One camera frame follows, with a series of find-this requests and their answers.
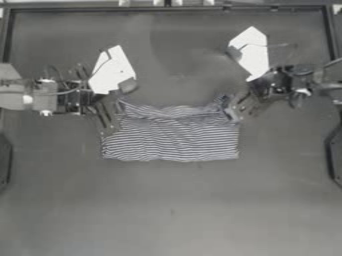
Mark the navy white striped t-shirt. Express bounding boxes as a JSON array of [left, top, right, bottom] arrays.
[[99, 93, 241, 164]]

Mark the black table edge bracket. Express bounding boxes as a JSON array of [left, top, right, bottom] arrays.
[[326, 128, 342, 188], [0, 133, 14, 193]]

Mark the black table frame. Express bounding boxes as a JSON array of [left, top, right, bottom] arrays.
[[0, 0, 342, 68]]

